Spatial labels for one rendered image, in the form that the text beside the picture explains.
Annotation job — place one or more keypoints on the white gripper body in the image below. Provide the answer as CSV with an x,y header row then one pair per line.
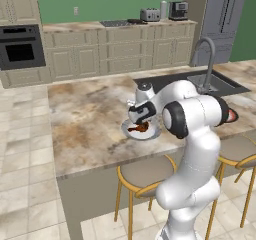
x,y
135,118

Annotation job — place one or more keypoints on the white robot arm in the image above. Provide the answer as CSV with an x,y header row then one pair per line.
x,y
196,157

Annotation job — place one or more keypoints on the brown chicken drumstick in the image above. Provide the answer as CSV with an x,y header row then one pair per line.
x,y
142,127

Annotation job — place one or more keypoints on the grey round plate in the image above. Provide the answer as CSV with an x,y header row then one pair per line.
x,y
146,134

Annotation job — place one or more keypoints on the dark pan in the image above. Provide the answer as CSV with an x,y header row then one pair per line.
x,y
136,21

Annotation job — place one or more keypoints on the dark sink basin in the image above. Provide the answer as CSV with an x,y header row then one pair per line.
x,y
168,80

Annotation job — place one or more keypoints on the yellow-legged round stool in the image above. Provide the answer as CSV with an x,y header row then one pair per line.
x,y
235,147
249,165
146,174

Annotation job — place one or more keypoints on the beige lower cupboard run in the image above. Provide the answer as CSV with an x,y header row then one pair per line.
x,y
116,50

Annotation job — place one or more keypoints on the grey curved tap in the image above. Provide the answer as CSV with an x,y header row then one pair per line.
x,y
209,60

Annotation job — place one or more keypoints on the red round object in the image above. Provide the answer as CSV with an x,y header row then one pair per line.
x,y
232,116

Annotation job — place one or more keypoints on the silver toaster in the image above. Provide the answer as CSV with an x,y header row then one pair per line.
x,y
150,14

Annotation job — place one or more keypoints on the white cylindrical canister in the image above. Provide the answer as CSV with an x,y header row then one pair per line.
x,y
163,10

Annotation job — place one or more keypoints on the grey coffee machine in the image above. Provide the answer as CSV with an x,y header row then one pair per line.
x,y
178,10

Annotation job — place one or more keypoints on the beige tall oven cupboard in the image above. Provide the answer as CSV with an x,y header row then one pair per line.
x,y
20,79

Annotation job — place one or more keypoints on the grey fridge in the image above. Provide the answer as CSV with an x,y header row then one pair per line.
x,y
221,20

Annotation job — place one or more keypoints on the black built-in oven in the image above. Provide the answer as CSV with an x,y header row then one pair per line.
x,y
20,47

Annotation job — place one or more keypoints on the white wall socket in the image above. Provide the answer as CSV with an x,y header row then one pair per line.
x,y
76,11

